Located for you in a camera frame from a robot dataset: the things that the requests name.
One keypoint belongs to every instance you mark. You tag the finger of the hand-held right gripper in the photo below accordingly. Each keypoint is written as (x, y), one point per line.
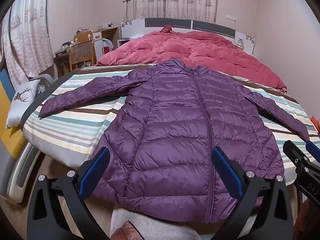
(296, 150)
(313, 147)

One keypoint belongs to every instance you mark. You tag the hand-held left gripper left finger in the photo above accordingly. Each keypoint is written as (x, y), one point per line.
(96, 166)

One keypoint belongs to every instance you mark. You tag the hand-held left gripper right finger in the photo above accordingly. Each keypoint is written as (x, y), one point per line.
(226, 170)

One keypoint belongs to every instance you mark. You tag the purple down jacket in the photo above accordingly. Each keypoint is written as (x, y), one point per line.
(175, 130)

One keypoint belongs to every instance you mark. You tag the striped bed sheet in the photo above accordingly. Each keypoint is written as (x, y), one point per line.
(70, 130)

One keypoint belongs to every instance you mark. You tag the person's white knit sweater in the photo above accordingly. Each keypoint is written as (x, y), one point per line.
(155, 230)

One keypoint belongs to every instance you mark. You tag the deer print pillow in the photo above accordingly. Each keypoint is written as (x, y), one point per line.
(21, 100)

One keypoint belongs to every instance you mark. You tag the yellow blue padded panel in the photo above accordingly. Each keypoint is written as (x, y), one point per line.
(6, 105)

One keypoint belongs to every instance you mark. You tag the dark wooden desk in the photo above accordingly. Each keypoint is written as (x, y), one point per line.
(61, 57)

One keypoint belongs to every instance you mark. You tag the wooden cane chair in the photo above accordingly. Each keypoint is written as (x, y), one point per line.
(80, 52)

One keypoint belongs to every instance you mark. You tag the white plastic bag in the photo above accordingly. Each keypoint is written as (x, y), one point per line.
(107, 46)

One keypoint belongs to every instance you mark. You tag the small white bedside item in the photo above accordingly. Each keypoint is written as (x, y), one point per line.
(240, 43)

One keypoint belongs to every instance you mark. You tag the white bedside table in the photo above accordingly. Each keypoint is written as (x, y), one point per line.
(123, 42)

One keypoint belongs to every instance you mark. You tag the red comforter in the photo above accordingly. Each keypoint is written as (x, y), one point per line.
(187, 47)

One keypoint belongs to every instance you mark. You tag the white desk power strip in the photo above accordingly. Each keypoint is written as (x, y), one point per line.
(110, 25)

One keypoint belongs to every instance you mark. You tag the ship print side curtain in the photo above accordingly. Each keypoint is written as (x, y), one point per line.
(27, 35)

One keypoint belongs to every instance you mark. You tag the grey white headboard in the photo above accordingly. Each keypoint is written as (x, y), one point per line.
(175, 23)

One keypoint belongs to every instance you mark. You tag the ship print window curtain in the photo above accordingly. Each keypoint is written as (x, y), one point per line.
(175, 0)

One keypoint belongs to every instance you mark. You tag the white grey curved rail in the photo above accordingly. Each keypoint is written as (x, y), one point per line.
(21, 172)

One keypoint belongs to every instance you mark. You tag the white wall socket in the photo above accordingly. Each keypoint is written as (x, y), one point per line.
(230, 17)

